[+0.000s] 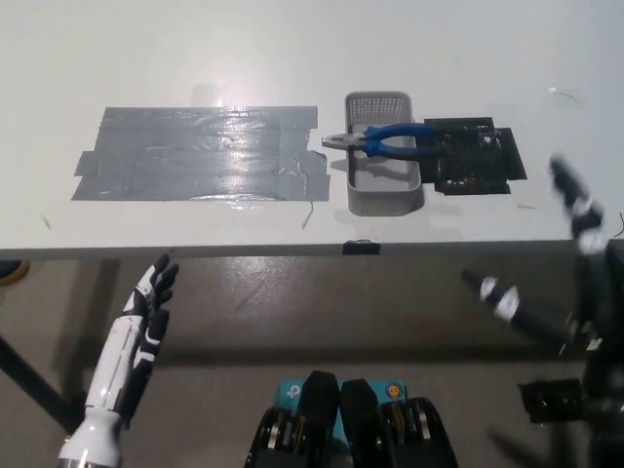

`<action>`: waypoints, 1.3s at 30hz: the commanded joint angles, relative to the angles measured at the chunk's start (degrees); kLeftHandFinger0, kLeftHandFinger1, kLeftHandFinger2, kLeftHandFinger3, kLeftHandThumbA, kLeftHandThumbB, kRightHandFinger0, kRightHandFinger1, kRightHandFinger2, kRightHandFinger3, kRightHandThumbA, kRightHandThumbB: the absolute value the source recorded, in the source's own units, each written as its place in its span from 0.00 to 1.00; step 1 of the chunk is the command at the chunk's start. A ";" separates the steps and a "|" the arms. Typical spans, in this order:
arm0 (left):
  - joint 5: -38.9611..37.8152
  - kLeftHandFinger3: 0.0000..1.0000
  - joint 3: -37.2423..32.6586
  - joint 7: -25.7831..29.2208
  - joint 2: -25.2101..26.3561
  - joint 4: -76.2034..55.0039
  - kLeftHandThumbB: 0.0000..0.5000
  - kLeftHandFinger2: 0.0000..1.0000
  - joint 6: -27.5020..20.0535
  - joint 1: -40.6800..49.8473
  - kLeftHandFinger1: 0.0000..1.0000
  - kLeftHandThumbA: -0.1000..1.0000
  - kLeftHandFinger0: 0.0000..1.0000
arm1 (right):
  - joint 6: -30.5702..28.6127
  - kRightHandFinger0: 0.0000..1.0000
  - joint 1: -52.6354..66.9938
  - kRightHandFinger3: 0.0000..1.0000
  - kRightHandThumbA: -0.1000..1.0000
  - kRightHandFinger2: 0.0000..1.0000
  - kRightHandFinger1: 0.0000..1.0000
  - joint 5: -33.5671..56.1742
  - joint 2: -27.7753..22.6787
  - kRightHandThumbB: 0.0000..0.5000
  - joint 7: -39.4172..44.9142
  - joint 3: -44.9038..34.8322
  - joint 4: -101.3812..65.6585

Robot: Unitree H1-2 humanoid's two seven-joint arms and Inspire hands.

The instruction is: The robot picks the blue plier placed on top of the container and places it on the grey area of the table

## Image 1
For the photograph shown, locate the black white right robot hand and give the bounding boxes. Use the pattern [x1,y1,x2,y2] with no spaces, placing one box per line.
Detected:
[461,154,624,353]

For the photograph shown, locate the black table leg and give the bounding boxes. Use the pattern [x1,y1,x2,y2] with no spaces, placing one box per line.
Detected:
[0,333,74,434]

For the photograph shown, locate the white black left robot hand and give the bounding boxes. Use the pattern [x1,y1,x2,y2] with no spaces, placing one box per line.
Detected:
[83,253,180,431]

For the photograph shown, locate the blue handled pliers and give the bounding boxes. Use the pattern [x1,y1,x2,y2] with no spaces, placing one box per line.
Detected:
[321,124,448,159]

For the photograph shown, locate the yellow black round object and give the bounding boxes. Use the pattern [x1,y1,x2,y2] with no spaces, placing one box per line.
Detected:
[0,259,31,290]

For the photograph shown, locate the grey perforated plastic container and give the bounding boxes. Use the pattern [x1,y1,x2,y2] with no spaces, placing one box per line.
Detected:
[343,90,424,216]

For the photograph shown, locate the grey duct tape patch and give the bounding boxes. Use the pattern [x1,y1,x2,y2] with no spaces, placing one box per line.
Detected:
[70,105,332,203]

